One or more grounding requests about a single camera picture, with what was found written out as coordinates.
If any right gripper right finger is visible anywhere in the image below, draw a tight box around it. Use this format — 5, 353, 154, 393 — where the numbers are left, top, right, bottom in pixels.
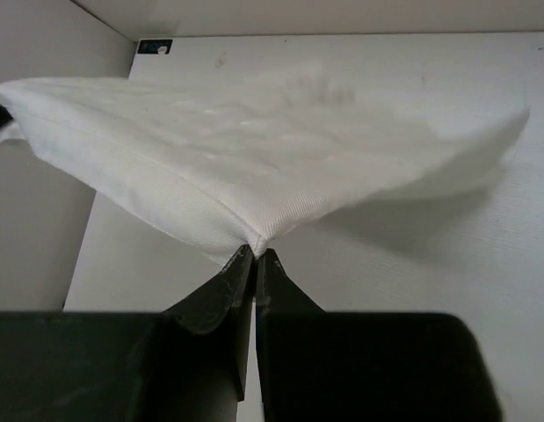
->
256, 250, 503, 421

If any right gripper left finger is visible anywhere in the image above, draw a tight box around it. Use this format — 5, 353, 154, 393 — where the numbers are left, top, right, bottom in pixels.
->
0, 246, 253, 421

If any white fabric skirt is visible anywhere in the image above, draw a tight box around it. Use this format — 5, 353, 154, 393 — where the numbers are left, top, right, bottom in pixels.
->
0, 69, 530, 263

